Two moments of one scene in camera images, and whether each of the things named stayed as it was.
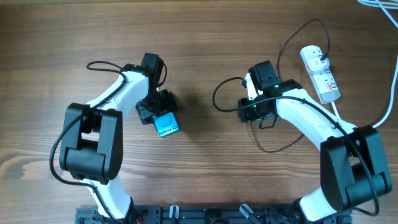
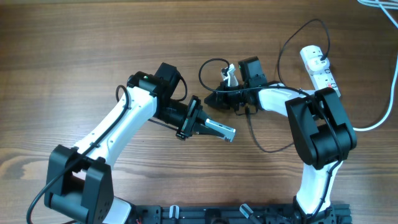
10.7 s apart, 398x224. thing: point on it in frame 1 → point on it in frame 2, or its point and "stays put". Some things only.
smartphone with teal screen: x=165 y=124 → x=227 y=132
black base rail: x=210 y=214 stays put
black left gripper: x=169 y=106 → x=194 y=111
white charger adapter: x=314 y=63 stays put
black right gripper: x=247 y=115 → x=222 y=100
